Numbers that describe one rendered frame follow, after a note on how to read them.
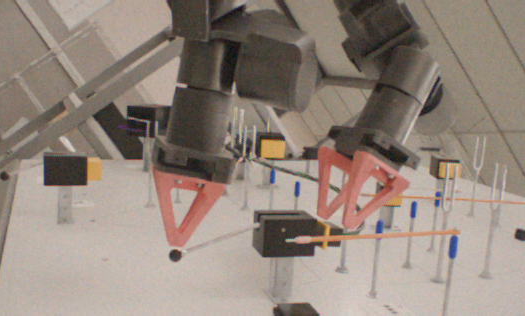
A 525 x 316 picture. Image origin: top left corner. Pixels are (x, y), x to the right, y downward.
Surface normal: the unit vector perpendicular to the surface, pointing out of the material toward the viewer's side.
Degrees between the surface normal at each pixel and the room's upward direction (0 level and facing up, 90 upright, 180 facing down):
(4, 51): 90
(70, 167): 90
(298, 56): 135
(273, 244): 92
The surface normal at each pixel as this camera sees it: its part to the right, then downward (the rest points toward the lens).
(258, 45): -0.41, 0.49
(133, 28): 0.23, 0.08
